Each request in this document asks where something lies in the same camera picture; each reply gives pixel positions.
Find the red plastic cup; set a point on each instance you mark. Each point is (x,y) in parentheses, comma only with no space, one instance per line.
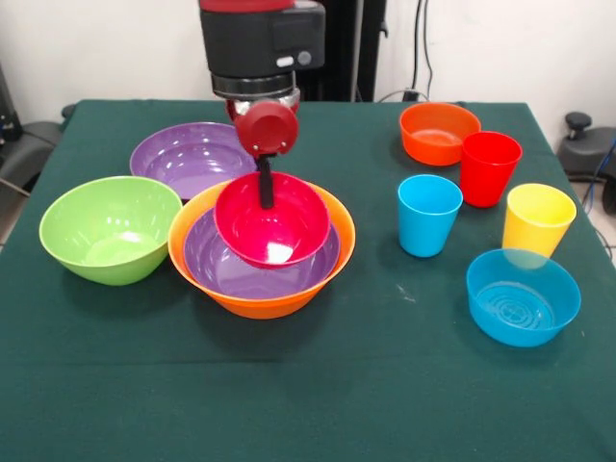
(488,178)

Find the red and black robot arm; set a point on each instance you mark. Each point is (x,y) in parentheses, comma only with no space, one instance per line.
(260,38)

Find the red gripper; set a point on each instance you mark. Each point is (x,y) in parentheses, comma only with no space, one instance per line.
(267,127)

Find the green plastic bowl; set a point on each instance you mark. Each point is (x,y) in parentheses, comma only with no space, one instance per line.
(110,231)

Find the blue plastic bowl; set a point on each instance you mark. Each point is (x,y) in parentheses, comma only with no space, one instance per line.
(522,308)

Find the black padded chair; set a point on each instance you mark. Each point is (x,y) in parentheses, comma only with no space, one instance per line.
(29,149)

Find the large orange plastic bowl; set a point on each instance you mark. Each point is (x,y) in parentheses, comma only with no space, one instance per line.
(262,308)

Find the yellow plastic cup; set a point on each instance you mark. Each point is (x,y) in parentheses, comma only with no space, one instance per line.
(534,226)

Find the dark green tablecloth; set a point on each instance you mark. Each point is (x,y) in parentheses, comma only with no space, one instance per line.
(308,385)

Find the pink plastic bowl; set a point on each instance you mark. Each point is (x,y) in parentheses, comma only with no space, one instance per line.
(289,231)

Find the blue plastic cup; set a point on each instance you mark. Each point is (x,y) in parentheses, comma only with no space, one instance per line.
(427,216)

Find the purple plastic bowl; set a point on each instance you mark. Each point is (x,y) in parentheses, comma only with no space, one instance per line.
(226,269)
(192,154)

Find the small red-orange plastic bowl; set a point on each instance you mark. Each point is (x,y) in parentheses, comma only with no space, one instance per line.
(438,139)

